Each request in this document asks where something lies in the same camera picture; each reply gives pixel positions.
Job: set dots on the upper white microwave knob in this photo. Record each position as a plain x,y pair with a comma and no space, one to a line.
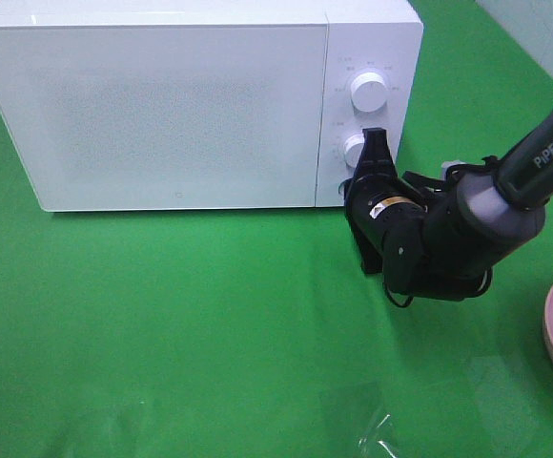
369,92

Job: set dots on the white microwave knob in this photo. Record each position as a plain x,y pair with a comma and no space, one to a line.
369,92
353,147

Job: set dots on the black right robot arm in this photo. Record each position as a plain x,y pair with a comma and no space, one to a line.
440,238

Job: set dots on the white microwave oven body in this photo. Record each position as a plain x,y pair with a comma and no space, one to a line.
361,36

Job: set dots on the lower white microwave knob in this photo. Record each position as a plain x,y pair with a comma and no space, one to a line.
353,147

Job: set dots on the white microwave door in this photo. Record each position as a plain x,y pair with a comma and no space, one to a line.
148,118

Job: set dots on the round door release button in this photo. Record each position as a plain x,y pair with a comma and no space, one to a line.
343,187

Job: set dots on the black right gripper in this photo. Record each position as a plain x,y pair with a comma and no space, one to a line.
376,200

